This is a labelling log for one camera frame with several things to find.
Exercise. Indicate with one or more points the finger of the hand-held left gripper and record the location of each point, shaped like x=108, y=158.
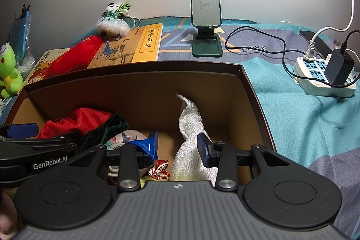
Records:
x=22, y=131
x=50, y=144

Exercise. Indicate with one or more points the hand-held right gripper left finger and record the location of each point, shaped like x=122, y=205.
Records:
x=149, y=145

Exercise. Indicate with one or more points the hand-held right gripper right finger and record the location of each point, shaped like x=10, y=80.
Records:
x=203, y=150

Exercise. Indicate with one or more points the teal grey soft cloth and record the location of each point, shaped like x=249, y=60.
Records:
x=126, y=137

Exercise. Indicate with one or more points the small red white patterned pouch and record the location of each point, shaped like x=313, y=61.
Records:
x=157, y=169

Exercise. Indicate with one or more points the white towel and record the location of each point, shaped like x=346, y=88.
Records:
x=188, y=122

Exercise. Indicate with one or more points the red cloth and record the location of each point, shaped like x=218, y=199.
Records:
x=76, y=122

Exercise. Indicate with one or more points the small yellow soft item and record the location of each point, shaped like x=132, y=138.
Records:
x=146, y=181

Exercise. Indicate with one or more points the dark green velvet bag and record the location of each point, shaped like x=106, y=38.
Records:
x=112, y=124

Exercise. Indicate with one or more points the dark cardboard shoe box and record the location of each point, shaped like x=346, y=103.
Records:
x=140, y=93

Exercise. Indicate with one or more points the person's left hand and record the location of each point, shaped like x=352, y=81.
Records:
x=5, y=217

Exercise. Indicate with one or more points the green frog plush toy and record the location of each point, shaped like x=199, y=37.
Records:
x=9, y=77

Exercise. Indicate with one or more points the clear plastic bag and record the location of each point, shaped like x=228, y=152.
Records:
x=26, y=64

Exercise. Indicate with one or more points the illustrated book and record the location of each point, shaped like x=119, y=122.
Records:
x=42, y=60

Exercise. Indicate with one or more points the red plush toy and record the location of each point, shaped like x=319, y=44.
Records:
x=73, y=57

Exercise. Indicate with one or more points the blue packet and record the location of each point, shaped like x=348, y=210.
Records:
x=24, y=32

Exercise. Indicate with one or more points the yellow book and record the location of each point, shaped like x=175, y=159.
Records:
x=143, y=43

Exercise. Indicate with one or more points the panda plush toy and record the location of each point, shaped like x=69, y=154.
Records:
x=112, y=27

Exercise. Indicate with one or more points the white power strip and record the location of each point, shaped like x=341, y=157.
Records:
x=315, y=82

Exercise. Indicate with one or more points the green phone stand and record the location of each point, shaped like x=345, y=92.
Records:
x=205, y=9

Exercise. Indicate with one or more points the dark phone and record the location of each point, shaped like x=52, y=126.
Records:
x=306, y=35

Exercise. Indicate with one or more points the black charger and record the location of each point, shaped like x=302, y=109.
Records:
x=339, y=68

